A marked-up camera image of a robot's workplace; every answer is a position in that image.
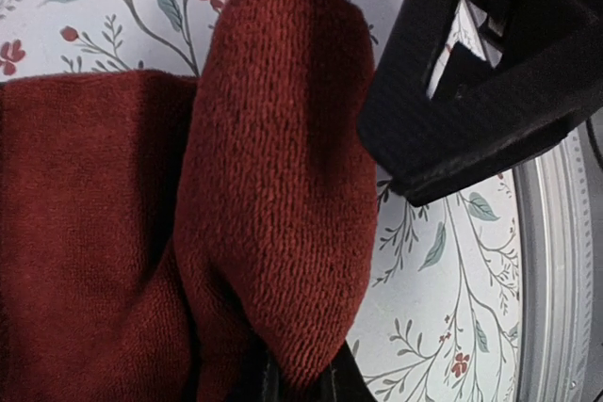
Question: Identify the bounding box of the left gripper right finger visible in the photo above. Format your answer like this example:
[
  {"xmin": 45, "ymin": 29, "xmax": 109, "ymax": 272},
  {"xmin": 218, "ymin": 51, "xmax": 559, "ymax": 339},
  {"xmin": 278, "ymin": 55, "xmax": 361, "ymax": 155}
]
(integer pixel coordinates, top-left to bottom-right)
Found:
[{"xmin": 313, "ymin": 343, "xmax": 376, "ymax": 402}]

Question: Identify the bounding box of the dark red towel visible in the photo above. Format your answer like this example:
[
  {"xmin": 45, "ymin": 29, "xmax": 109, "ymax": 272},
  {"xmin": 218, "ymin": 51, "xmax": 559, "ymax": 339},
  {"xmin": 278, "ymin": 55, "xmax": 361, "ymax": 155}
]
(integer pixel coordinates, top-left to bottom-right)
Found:
[{"xmin": 1, "ymin": 0, "xmax": 377, "ymax": 401}]

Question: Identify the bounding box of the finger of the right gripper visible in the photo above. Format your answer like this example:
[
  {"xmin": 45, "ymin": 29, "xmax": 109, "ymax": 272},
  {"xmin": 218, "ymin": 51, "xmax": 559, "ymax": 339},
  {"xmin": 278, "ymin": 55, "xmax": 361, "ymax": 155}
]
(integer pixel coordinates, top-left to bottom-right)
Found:
[{"xmin": 357, "ymin": 0, "xmax": 602, "ymax": 206}]

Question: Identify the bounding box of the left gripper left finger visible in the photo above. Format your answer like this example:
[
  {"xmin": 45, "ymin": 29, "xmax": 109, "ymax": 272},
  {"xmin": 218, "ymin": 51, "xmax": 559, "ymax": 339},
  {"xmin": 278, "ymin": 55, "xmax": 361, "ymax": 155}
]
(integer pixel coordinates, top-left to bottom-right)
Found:
[{"xmin": 225, "ymin": 340, "xmax": 281, "ymax": 402}]

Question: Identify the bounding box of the aluminium front rail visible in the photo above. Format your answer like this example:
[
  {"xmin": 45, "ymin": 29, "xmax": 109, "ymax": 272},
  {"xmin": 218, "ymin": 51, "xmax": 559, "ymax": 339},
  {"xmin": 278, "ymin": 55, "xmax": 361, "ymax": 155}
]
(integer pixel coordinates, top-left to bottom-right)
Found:
[{"xmin": 513, "ymin": 129, "xmax": 594, "ymax": 401}]

